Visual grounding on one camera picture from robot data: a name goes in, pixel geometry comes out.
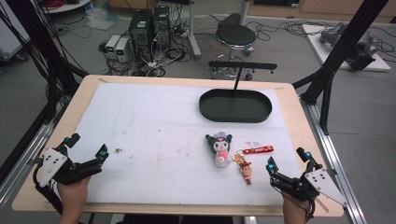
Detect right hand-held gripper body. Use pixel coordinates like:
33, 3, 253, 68
270, 167, 349, 208

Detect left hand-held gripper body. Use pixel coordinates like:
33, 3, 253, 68
33, 146, 104, 189

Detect cowboy figure keychain red strap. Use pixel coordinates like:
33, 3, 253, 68
233, 145, 275, 186

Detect black white plush doll keychain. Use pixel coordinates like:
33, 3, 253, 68
205, 131, 233, 169

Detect black oval tray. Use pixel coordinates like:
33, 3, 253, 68
198, 60, 278, 124

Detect person's left hand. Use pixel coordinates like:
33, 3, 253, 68
56, 175, 92, 218

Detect person's right hand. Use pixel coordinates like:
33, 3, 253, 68
281, 189, 316, 224

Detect thin wooden stick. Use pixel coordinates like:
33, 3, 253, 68
314, 197, 330, 214

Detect white foam board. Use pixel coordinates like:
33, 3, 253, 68
66, 82, 309, 207

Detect white power supply unit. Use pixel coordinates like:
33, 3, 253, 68
105, 34, 121, 60
115, 37, 131, 63

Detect white floor board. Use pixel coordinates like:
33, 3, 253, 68
302, 23, 391, 73

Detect grey cabinet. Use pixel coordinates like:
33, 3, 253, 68
0, 12, 31, 63

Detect grey robot device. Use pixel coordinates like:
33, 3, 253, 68
319, 21, 381, 71

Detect large black computer tower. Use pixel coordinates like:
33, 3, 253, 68
129, 8, 154, 62

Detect clear plastic bag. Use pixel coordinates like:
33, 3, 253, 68
85, 7, 120, 31

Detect round white table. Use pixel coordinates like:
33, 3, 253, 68
41, 0, 92, 14

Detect black round stool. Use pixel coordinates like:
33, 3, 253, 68
211, 12, 259, 81

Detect small black computer tower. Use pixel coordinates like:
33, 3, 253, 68
152, 5, 172, 49

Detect white stand leg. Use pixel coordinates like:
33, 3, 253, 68
186, 0, 203, 60

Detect aluminium rail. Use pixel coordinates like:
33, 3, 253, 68
0, 102, 68, 206
300, 94, 368, 224

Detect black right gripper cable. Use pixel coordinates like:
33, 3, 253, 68
306, 199, 316, 222

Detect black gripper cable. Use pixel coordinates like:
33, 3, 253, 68
306, 199, 316, 222
32, 164, 64, 216

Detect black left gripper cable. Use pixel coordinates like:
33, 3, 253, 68
32, 164, 64, 216

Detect black frame with cables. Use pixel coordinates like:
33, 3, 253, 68
0, 0, 90, 125

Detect black metal frame strut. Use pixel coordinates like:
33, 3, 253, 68
292, 0, 390, 135

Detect black floor cables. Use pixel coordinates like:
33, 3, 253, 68
246, 18, 396, 63

